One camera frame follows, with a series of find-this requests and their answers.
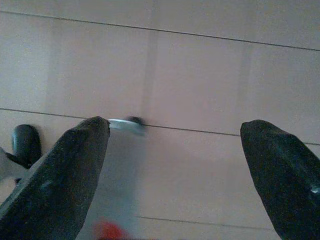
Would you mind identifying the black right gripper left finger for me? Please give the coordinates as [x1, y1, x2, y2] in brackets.
[0, 116, 111, 240]

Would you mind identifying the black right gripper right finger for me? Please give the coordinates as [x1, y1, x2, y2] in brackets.
[240, 119, 320, 240]

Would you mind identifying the small silver metal object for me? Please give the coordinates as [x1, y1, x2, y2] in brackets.
[108, 116, 148, 137]

